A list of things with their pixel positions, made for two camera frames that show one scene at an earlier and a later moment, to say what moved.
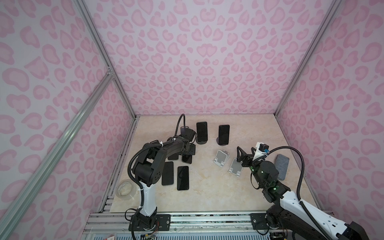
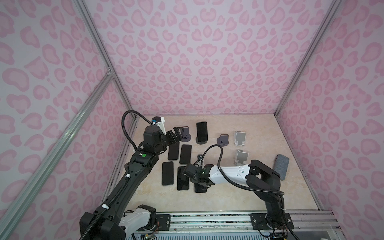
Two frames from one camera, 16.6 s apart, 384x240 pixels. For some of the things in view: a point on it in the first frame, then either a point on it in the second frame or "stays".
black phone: (187, 158) stays
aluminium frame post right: (331, 11) stays
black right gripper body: (248, 160) -> (194, 180)
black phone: (183, 178) stays
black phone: (202, 131) stays
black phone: (167, 174) stays
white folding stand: (221, 157) -> (240, 138)
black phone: (223, 134) -> (200, 188)
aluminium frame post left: (99, 41) stays
